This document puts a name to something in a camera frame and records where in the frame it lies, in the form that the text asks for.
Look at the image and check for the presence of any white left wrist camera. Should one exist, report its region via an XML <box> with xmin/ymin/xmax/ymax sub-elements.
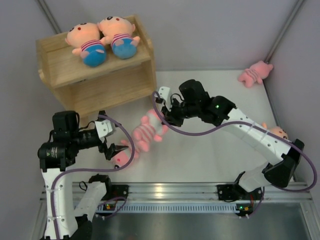
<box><xmin>94</xmin><ymin>119</ymin><xmax>116</xmax><ymax>139</ymax></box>

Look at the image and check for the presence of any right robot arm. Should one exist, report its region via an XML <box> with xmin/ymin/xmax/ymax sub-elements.
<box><xmin>156</xmin><ymin>79</ymin><xmax>304</xmax><ymax>199</ymax></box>

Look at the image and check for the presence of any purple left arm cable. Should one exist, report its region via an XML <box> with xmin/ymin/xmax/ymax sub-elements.
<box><xmin>51</xmin><ymin>114</ymin><xmax>136</xmax><ymax>240</ymax></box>

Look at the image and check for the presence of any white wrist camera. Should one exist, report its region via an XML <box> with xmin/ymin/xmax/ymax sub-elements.
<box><xmin>94</xmin><ymin>119</ymin><xmax>116</xmax><ymax>139</ymax></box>
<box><xmin>155</xmin><ymin>86</ymin><xmax>171</xmax><ymax>104</ymax></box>

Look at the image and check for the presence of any boy plush doll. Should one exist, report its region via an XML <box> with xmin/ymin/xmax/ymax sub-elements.
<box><xmin>261</xmin><ymin>122</ymin><xmax>289</xmax><ymax>140</ymax></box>
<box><xmin>97</xmin><ymin>16</ymin><xmax>141</xmax><ymax>60</ymax></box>
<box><xmin>65</xmin><ymin>22</ymin><xmax>107</xmax><ymax>68</ymax></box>

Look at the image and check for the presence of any pink frog plush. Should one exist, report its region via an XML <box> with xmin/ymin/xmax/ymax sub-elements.
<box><xmin>111</xmin><ymin>140</ymin><xmax>132</xmax><ymax>169</ymax></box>
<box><xmin>131</xmin><ymin>109</ymin><xmax>169</xmax><ymax>152</ymax></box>
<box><xmin>237</xmin><ymin>60</ymin><xmax>274</xmax><ymax>88</ymax></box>

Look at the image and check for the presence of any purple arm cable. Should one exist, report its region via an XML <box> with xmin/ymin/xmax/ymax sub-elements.
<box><xmin>51</xmin><ymin>114</ymin><xmax>136</xmax><ymax>240</ymax></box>
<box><xmin>151</xmin><ymin>91</ymin><xmax>316</xmax><ymax>217</ymax></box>

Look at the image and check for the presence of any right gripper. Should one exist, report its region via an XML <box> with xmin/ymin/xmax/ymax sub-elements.
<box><xmin>161</xmin><ymin>97</ymin><xmax>199</xmax><ymax>128</ymax></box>

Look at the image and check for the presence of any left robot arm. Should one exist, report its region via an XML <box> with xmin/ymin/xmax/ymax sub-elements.
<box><xmin>37</xmin><ymin>110</ymin><xmax>127</xmax><ymax>240</ymax></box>

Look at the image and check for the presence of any wooden two-tier shelf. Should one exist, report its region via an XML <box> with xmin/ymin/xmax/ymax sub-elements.
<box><xmin>35</xmin><ymin>14</ymin><xmax>157</xmax><ymax>122</ymax></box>

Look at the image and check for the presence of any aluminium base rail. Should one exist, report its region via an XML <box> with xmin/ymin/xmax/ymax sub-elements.
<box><xmin>96</xmin><ymin>182</ymin><xmax>312</xmax><ymax>216</ymax></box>

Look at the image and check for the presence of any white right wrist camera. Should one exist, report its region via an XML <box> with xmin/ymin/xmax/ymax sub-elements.
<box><xmin>155</xmin><ymin>86</ymin><xmax>171</xmax><ymax>104</ymax></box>

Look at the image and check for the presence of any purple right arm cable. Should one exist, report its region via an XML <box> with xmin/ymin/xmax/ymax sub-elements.
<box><xmin>151</xmin><ymin>91</ymin><xmax>316</xmax><ymax>217</ymax></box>

